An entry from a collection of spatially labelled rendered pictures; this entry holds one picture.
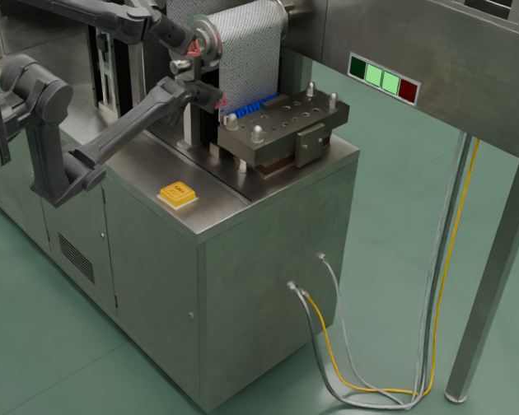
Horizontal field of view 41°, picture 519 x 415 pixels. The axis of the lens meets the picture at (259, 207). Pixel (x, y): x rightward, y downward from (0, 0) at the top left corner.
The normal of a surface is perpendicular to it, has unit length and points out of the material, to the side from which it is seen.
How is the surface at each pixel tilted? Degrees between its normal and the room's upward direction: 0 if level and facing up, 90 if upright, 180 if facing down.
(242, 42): 90
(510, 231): 90
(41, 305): 0
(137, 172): 0
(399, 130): 0
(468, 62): 90
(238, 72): 90
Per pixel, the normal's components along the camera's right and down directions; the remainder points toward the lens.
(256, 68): 0.68, 0.47
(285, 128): 0.04, -0.79
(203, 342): -0.73, 0.39
